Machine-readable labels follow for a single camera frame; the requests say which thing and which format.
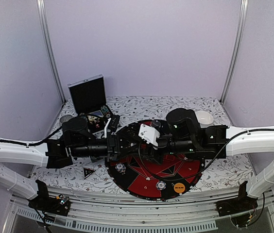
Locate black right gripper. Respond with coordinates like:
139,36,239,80
130,125,196,165

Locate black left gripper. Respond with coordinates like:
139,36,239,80
71,132,141,162

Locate clear dealer button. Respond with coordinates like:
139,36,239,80
150,120,161,128

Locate poker chip stack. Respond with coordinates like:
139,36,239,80
115,163,126,173
155,181,167,191

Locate orange big blind button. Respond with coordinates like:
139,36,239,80
173,183,186,194

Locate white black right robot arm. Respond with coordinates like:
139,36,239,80
166,108,274,212

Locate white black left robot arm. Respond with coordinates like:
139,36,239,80
0,116,125,211

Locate striped grey cup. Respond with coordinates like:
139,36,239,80
59,115,73,124

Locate white ceramic bowl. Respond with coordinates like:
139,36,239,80
195,111,214,127

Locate black triangular card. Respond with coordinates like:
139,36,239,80
83,168,95,179

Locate right poker chip row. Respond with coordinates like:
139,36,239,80
101,105,112,118

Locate aluminium poker chip case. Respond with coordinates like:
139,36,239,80
68,74,113,133

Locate round red black poker mat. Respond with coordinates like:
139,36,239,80
106,118,205,200

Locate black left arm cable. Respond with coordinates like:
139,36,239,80
0,126,65,148

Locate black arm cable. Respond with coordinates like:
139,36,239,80
0,126,65,148
138,128,274,182

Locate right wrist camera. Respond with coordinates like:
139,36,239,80
138,123,160,147

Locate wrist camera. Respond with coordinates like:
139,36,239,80
138,123,160,147
104,115,120,138

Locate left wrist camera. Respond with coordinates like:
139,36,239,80
104,115,120,138

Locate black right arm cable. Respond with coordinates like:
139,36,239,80
138,128,274,182

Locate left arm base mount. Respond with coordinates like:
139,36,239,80
28,180,71,216

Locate aluminium front rail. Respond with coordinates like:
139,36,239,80
3,185,274,233

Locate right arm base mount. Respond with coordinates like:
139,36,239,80
215,194,258,228

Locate right aluminium frame post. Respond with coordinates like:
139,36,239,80
220,0,249,105

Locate aluminium frame post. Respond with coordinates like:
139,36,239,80
36,0,66,104
220,0,249,105

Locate left aluminium frame post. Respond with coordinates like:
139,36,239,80
36,0,66,104

